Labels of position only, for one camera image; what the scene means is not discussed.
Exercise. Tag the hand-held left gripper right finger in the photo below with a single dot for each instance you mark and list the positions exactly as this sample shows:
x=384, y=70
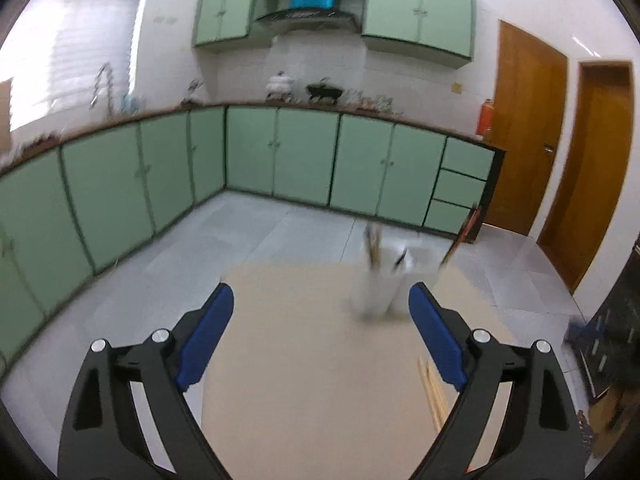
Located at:
x=437, y=340

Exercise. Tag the white window blinds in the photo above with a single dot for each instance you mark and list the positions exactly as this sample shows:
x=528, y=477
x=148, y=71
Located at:
x=75, y=45

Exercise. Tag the red fire extinguisher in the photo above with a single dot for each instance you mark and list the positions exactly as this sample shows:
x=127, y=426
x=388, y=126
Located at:
x=486, y=117

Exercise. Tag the black spoon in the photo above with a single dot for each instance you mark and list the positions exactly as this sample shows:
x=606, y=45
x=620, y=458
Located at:
x=400, y=261

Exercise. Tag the large green wall cabinet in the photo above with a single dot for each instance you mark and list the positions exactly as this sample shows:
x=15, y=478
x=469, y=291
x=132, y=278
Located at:
x=420, y=15

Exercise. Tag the metal kitchen faucet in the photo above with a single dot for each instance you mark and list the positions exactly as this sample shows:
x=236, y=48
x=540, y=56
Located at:
x=107, y=77

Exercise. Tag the green base cabinets under window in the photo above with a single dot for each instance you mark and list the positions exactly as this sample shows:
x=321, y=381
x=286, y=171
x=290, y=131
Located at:
x=100, y=200

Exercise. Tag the black range hood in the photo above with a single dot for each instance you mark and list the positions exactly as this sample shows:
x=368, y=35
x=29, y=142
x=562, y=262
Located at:
x=305, y=19

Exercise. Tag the plain wooden door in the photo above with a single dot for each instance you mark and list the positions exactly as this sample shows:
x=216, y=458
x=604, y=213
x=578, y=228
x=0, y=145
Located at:
x=590, y=170

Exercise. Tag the green drawer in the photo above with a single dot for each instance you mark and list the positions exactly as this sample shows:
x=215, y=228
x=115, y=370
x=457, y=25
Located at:
x=469, y=158
x=451, y=216
x=460, y=190

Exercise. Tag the black wok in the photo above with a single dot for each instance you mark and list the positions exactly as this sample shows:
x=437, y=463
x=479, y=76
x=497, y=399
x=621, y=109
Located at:
x=325, y=93

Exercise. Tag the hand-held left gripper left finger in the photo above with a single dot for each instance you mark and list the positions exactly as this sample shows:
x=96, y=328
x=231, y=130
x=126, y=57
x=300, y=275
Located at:
x=207, y=340

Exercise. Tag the beige tablecloth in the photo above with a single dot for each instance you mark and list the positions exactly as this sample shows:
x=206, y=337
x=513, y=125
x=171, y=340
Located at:
x=310, y=360

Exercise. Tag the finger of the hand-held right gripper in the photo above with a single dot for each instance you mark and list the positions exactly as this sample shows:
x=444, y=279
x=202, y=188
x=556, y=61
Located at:
x=584, y=330

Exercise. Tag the bundle of chopsticks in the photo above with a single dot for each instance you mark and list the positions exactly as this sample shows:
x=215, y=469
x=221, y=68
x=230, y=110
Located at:
x=431, y=390

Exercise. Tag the yellow wall switch plate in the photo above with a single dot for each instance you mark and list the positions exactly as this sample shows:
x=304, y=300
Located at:
x=457, y=88

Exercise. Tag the patterned plastic stool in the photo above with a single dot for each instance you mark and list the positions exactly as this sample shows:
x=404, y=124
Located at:
x=586, y=432

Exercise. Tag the green corner wall cabinet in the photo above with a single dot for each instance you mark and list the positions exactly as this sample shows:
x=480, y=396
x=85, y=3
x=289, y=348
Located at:
x=225, y=15

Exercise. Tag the cardboard box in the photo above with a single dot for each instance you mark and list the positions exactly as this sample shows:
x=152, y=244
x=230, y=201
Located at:
x=614, y=410

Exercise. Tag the black glass-front cabinet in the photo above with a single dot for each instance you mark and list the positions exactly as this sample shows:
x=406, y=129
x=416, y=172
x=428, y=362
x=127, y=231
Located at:
x=620, y=305

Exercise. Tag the dark wooden countertop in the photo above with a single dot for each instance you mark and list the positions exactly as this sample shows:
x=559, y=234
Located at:
x=440, y=130

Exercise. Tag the green base cabinets under stove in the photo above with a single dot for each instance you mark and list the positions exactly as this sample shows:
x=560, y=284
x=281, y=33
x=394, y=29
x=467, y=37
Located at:
x=300, y=155

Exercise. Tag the white two-compartment utensil holder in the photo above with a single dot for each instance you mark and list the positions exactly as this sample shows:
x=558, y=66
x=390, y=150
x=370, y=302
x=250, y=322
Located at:
x=375, y=290

